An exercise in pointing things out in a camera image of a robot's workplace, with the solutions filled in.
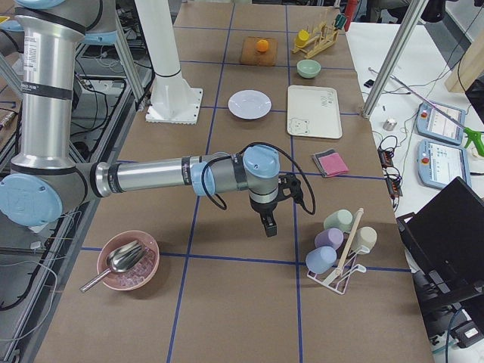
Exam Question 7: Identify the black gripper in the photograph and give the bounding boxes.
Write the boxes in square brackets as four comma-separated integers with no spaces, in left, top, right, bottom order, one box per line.
[250,197,278,237]

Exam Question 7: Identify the orange fruit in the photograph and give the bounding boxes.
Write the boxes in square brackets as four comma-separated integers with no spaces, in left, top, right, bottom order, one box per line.
[256,39,269,53]

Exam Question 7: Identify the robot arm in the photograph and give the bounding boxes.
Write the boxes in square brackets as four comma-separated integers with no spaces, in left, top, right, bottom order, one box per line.
[1,1,282,237]

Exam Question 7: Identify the cream rectangular tray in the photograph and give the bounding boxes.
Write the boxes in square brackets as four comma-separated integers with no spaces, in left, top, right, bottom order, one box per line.
[287,85,343,139]

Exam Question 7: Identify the blue plastic cup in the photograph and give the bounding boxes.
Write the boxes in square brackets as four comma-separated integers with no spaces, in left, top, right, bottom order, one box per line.
[306,246,337,275]

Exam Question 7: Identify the purple plastic cup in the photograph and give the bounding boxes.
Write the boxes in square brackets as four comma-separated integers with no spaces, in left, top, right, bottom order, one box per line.
[315,228,344,250]

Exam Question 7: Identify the green plastic cup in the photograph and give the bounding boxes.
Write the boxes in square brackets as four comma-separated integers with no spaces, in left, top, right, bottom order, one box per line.
[323,209,353,233]

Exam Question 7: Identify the grey folded cloth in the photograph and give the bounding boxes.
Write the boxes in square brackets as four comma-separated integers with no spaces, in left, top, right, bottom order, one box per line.
[312,149,337,176]

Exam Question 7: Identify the pink folded cloth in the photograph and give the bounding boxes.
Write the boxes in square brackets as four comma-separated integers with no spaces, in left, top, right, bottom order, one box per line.
[317,153,349,178]

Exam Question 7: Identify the beige plastic cup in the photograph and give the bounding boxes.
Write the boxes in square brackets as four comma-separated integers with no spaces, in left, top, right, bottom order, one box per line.
[351,226,377,250]

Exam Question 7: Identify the white round plate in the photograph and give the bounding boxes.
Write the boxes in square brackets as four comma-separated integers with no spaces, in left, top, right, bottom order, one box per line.
[228,89,272,120]

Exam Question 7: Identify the pink bowl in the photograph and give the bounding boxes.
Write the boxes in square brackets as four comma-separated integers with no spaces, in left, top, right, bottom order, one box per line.
[97,230,160,291]

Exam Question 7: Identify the metal scoop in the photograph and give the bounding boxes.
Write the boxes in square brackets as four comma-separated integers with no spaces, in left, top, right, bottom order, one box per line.
[79,240,147,293]

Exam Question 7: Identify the small metal cylinder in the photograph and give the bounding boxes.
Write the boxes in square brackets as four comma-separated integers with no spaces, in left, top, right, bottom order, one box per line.
[383,118,397,132]

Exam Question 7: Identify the mint green bowl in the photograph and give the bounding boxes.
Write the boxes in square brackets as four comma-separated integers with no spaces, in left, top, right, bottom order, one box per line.
[296,59,321,79]

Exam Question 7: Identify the small black device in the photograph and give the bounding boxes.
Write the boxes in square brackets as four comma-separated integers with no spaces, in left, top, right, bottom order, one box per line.
[364,79,374,88]

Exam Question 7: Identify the black laptop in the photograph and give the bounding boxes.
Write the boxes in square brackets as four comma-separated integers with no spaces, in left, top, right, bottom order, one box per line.
[397,177,483,293]

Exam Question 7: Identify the lower teach pendant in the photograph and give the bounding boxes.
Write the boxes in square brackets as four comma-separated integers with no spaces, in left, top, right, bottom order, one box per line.
[417,139,471,189]

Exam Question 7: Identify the teach pendant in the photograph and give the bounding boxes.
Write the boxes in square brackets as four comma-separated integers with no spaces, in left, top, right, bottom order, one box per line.
[417,139,471,189]
[416,102,466,145]

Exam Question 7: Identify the wooden dish rack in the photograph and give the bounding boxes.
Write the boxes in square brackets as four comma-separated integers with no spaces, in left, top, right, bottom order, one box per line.
[291,10,340,59]

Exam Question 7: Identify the yellow mug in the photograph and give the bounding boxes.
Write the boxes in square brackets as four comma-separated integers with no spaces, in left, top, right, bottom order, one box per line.
[294,29,310,48]

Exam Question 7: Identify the upper teach pendant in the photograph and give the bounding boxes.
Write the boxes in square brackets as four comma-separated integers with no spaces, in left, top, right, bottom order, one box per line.
[416,102,466,145]

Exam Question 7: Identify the dark green mug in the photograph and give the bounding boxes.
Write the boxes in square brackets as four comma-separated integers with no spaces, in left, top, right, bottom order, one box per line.
[334,14,347,30]

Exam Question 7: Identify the grabber reaching tool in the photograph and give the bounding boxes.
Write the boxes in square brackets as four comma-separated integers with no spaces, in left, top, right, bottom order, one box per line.
[389,74,484,157]

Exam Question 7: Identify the red cylinder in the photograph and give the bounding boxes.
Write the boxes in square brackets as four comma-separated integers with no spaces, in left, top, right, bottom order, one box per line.
[345,0,359,23]

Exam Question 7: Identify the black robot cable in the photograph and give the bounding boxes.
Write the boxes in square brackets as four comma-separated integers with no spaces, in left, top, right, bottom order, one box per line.
[200,142,318,216]

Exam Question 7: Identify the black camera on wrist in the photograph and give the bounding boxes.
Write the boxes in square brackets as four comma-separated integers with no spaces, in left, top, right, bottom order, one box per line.
[277,173,303,203]

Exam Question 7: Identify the white wire cup rack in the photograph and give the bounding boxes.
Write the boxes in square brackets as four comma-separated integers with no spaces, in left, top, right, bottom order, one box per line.
[306,246,371,295]

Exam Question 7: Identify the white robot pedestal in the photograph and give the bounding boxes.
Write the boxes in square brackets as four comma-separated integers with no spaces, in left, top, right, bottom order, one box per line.
[135,0,203,125]

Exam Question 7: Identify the aluminium frame post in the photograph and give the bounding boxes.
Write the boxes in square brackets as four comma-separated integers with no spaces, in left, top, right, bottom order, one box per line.
[361,0,428,119]

